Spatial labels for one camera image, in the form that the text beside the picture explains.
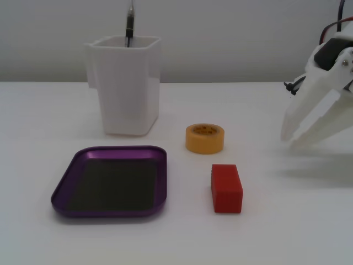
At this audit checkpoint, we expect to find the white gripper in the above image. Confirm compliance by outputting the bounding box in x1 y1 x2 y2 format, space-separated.
281 27 353 150

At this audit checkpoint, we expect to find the red rectangular block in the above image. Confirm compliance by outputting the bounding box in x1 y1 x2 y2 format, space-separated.
208 163 244 214

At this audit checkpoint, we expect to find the yellow tape roll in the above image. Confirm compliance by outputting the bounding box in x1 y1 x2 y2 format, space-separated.
185 123 226 155

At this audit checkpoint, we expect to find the white plastic holder cup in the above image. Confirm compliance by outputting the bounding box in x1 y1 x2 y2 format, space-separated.
84 35 162 136

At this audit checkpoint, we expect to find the black pen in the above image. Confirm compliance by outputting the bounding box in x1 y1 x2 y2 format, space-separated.
125 0 136 48

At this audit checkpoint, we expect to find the purple metal tray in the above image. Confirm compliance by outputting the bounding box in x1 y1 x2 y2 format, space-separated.
51 145 168 219

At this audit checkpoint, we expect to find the red and black motor wire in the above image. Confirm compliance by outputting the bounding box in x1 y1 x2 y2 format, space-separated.
319 17 353 45

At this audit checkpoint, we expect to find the thick black cable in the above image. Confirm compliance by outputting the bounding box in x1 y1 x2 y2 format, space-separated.
338 0 347 33

